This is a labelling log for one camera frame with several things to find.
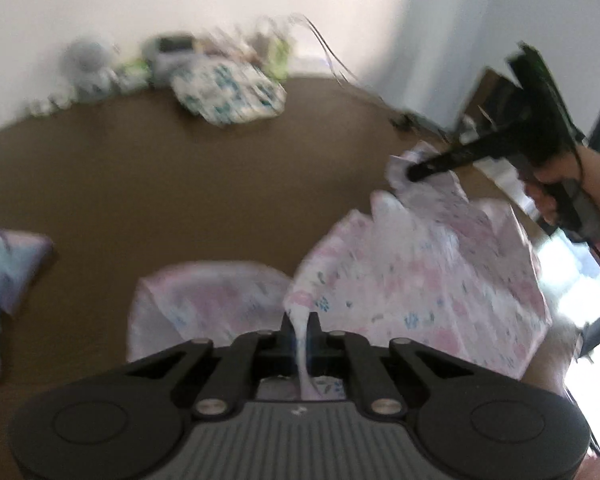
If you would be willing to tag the green floral folded cloth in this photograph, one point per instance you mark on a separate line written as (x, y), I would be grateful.
(225, 92)

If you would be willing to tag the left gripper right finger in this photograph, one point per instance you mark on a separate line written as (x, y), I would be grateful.
(351, 358)

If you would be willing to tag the white round-head robot toy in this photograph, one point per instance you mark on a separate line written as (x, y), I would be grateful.
(88, 63)

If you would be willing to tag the pink floral white garment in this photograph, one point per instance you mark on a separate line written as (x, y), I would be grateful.
(426, 263)

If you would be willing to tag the green liquid bottle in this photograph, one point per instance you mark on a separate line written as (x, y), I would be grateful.
(276, 64)

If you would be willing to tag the grey box stack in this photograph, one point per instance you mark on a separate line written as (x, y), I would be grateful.
(166, 53)

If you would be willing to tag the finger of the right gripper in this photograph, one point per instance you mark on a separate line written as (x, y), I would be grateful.
(437, 163)

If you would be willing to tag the person's right hand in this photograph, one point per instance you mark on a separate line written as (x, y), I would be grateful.
(584, 167)

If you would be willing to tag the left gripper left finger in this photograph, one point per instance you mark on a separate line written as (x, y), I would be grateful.
(249, 359)

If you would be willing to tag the dark wooden chair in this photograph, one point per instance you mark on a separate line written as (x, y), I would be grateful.
(495, 105)

